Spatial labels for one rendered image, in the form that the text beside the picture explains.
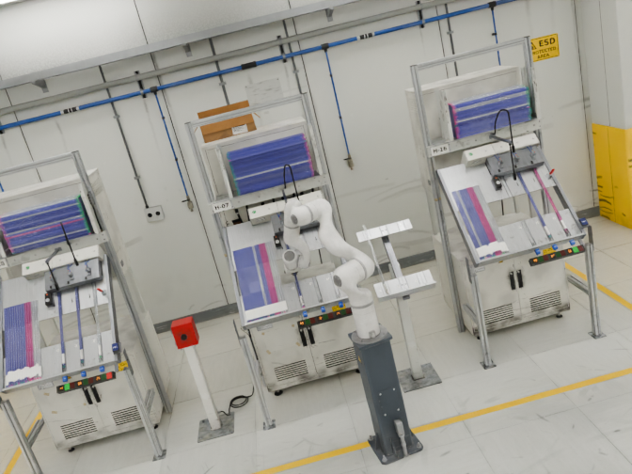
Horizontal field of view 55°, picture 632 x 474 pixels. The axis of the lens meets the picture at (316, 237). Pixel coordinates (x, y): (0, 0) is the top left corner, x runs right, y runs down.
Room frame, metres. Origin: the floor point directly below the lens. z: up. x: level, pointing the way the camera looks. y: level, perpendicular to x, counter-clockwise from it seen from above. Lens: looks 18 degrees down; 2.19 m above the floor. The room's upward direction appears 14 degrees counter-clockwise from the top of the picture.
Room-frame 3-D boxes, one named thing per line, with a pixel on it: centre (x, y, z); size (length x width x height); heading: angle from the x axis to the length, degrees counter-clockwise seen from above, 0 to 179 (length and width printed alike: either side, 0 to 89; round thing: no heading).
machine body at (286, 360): (3.93, 0.23, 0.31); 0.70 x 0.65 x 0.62; 92
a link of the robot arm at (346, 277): (2.81, -0.12, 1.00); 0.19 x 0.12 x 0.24; 125
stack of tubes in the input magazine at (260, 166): (3.81, 0.17, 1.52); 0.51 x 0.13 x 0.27; 92
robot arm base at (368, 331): (2.82, -0.15, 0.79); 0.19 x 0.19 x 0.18
